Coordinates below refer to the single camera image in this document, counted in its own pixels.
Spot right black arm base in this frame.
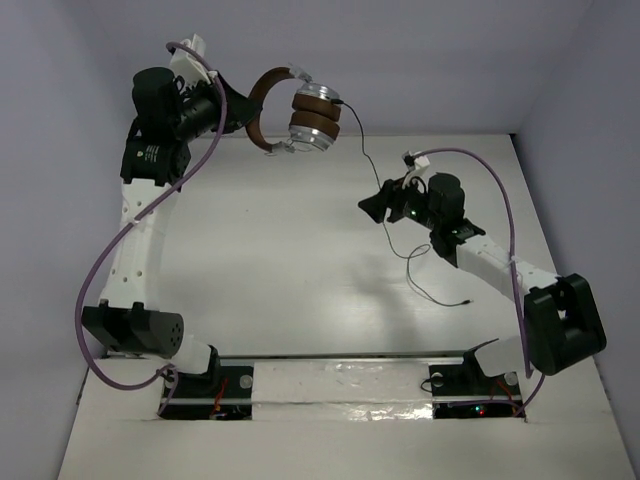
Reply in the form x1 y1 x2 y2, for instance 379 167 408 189
420 342 524 420

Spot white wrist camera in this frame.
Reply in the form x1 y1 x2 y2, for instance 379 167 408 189
169 34 210 87
402 151 431 188

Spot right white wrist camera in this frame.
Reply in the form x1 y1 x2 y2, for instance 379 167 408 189
402 151 431 188

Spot brown silver headphones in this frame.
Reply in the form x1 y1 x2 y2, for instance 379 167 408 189
245 65 342 155

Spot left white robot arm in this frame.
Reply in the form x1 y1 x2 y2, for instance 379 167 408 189
74 67 259 394

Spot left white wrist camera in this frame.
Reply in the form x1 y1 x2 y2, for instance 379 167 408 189
169 34 210 87

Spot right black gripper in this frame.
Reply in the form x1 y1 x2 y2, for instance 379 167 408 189
358 172 441 231

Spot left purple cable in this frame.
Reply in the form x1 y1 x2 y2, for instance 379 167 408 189
74 40 231 416

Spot aluminium rail left side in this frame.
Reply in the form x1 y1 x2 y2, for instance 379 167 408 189
102 134 174 359

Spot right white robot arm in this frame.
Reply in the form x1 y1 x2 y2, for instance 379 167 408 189
358 173 607 393

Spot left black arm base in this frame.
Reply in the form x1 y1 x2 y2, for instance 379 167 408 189
160 352 254 421

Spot thin black headphone cable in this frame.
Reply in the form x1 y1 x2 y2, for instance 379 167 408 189
334 97 474 307

